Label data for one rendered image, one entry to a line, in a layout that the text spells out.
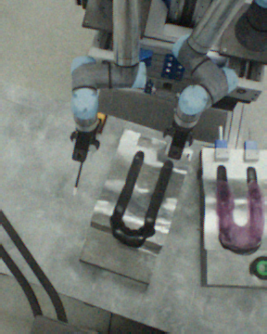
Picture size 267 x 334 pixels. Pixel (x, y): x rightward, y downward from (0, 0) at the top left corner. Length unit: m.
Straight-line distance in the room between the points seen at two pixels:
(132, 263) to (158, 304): 0.18
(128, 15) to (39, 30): 1.75
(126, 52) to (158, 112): 1.21
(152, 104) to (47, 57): 0.73
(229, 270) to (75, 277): 0.53
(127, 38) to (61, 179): 0.66
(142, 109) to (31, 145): 0.86
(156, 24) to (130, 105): 0.74
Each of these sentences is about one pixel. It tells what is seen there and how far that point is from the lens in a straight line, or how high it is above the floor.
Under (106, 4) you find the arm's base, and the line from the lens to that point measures 1.88.
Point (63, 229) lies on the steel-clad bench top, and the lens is 1.86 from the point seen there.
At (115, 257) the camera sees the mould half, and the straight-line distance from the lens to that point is 1.78.
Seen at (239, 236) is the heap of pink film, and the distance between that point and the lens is 1.82.
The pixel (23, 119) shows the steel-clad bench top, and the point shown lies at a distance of 2.01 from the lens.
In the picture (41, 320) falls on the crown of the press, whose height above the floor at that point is 2.00.
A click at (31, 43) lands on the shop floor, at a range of 3.11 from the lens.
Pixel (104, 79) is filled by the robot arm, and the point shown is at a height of 1.28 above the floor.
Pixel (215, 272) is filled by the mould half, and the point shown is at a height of 0.91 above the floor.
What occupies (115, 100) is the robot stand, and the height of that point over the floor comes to 0.21.
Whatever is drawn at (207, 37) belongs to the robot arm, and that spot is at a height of 1.34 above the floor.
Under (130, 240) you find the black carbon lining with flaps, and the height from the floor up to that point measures 0.87.
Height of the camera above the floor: 2.62
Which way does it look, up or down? 75 degrees down
